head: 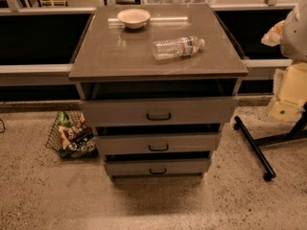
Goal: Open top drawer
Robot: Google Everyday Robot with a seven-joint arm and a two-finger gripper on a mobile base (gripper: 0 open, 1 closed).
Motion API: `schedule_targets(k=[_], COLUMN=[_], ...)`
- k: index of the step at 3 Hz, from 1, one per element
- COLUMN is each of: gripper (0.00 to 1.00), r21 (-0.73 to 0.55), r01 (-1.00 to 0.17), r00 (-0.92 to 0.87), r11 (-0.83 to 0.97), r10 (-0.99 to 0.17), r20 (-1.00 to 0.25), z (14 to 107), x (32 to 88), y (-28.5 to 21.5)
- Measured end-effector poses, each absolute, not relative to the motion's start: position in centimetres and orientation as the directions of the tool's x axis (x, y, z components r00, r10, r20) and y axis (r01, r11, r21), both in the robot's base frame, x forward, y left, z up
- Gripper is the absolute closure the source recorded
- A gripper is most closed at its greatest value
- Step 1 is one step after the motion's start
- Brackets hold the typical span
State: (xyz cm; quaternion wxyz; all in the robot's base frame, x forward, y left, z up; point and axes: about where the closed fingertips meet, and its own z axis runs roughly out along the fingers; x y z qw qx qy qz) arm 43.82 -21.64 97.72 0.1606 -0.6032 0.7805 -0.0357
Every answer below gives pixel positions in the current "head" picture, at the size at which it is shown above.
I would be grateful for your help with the grey drawer cabinet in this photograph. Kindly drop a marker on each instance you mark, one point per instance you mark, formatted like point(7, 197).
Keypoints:
point(115, 63)

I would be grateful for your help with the metal railing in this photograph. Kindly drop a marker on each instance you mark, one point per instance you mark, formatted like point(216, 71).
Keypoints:
point(57, 73)

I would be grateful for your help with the white bowl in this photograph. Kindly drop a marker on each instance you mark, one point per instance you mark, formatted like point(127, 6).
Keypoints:
point(134, 18)

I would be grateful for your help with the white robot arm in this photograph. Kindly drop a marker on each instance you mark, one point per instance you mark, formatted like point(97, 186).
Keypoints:
point(293, 43)

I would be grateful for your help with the grey top drawer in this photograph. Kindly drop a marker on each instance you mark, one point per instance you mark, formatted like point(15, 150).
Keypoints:
point(154, 112)

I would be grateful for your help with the grey middle drawer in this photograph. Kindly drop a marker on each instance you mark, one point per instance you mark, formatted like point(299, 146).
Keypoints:
point(140, 144)

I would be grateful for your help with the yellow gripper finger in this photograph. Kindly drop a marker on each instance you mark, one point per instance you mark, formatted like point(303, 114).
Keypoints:
point(273, 36)

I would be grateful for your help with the grey drawer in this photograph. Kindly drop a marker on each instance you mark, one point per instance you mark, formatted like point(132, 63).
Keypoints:
point(158, 167)
point(154, 112)
point(140, 144)

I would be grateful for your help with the black wheeled stand base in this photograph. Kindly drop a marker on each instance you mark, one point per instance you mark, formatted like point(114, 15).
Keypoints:
point(299, 131)

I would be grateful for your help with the wire basket of snacks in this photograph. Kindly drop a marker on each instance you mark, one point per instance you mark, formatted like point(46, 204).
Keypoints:
point(70, 136)

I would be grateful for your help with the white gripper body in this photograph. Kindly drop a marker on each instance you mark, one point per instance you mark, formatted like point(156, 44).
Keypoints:
point(295, 37)

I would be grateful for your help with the clear plastic water bottle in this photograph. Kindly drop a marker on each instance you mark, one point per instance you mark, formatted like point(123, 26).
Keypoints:
point(177, 48)

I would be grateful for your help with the grey bottom drawer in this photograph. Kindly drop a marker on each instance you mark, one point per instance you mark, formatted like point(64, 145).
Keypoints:
point(158, 167)

